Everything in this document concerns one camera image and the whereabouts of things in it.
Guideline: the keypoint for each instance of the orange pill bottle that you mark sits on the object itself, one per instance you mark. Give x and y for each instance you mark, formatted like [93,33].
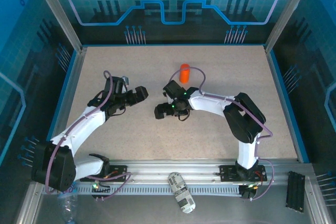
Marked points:
[184,76]

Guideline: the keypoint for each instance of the orange pill bottle cap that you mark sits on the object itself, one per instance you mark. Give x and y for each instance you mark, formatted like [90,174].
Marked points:
[184,65]

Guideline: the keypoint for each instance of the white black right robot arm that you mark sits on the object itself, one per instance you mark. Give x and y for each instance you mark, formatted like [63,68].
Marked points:
[210,103]

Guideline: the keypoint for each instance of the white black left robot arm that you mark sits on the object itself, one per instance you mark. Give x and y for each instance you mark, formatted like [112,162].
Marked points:
[78,134]

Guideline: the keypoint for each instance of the aluminium base beam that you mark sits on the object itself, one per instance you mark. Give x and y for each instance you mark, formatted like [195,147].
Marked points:
[170,167]

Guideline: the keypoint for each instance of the grey oval labelled device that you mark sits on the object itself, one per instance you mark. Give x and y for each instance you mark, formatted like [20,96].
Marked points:
[181,192]

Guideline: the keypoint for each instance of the clear plastic water bottle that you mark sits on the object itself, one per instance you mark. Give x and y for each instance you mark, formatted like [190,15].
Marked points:
[68,208]

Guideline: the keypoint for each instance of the black ridged bar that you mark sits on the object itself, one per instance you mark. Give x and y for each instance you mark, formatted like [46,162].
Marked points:
[295,191]

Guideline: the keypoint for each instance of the blue aluminium side rail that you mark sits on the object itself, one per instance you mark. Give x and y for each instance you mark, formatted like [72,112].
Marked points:
[70,90]
[286,103]

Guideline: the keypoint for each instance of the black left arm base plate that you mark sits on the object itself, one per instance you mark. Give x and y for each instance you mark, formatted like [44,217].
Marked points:
[118,171]

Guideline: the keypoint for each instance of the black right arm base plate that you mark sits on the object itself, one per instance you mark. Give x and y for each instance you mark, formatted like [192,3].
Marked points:
[228,172]

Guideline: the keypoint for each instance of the aluminium frame post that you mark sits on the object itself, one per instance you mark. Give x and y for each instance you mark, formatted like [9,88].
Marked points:
[59,11]
[289,11]

